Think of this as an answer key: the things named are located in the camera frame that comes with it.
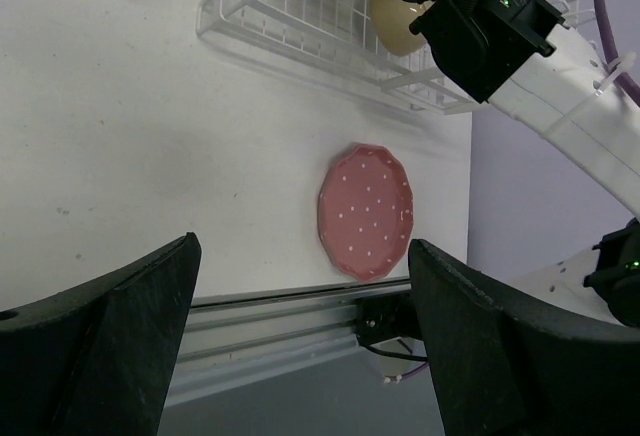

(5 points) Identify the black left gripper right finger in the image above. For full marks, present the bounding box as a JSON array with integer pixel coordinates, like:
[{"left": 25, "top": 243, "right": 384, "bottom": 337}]
[{"left": 408, "top": 240, "right": 639, "bottom": 435}]

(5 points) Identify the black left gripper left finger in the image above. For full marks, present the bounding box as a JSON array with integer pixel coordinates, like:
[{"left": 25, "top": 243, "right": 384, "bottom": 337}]
[{"left": 1, "top": 233, "right": 201, "bottom": 435}]

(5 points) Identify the beige ceramic bowl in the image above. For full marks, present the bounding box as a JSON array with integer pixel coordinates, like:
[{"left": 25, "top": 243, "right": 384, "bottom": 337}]
[{"left": 369, "top": 0, "right": 433, "bottom": 57}]

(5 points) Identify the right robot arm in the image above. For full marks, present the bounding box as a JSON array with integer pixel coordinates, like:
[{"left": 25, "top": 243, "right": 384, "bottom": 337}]
[{"left": 402, "top": 0, "right": 639, "bottom": 213}]

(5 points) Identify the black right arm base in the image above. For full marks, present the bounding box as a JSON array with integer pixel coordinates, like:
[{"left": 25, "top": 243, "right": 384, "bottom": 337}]
[{"left": 354, "top": 280, "right": 429, "bottom": 385}]

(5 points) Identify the pink dotted plate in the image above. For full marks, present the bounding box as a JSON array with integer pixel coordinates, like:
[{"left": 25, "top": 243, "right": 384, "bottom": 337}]
[{"left": 317, "top": 144, "right": 414, "bottom": 283}]

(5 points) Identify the aluminium frame rail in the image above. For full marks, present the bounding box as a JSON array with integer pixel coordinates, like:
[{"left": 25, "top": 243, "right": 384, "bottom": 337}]
[{"left": 165, "top": 278, "right": 410, "bottom": 408}]

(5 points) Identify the white wire dish rack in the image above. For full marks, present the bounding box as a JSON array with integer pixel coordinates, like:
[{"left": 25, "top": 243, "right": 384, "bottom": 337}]
[{"left": 194, "top": 0, "right": 640, "bottom": 116}]

